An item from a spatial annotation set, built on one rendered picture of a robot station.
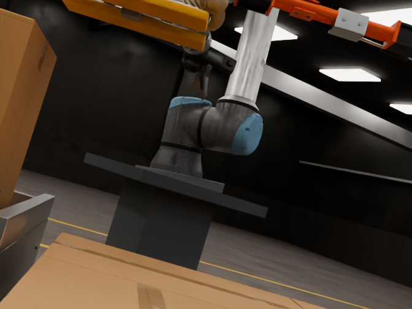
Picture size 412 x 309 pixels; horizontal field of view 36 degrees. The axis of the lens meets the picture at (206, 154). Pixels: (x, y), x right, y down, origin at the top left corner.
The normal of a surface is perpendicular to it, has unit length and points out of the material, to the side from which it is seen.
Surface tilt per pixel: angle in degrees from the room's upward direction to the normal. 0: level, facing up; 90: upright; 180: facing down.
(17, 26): 90
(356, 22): 90
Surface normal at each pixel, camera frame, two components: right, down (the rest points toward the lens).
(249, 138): 0.87, 0.25
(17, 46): 0.14, -0.02
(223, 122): -0.36, -0.26
